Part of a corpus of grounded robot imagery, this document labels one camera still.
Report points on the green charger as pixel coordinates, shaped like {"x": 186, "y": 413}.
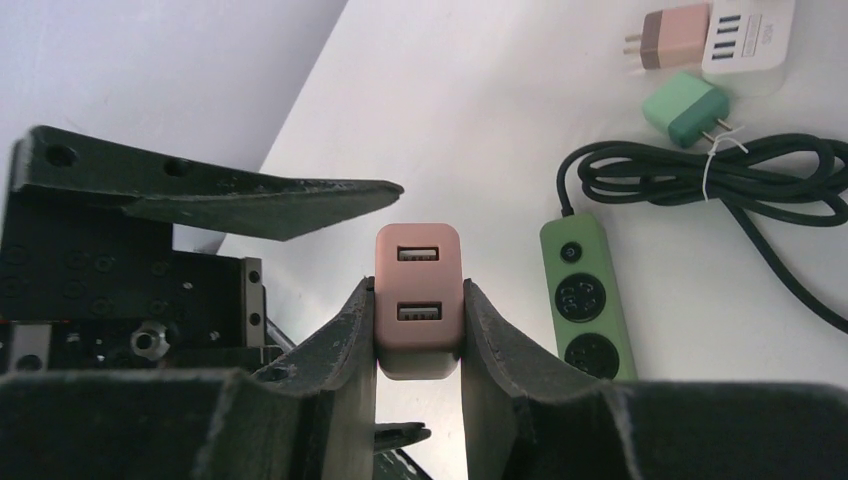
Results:
{"x": 687, "y": 109}

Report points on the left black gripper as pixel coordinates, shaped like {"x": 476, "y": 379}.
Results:
{"x": 87, "y": 285}

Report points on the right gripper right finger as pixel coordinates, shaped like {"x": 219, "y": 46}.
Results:
{"x": 529, "y": 415}

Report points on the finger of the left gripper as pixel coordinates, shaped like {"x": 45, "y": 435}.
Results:
{"x": 393, "y": 436}

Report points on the pink charger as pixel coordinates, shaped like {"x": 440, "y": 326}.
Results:
{"x": 419, "y": 301}
{"x": 671, "y": 37}

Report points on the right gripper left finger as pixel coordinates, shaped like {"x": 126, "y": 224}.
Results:
{"x": 308, "y": 415}

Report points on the white power strip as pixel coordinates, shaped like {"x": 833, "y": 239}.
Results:
{"x": 747, "y": 45}

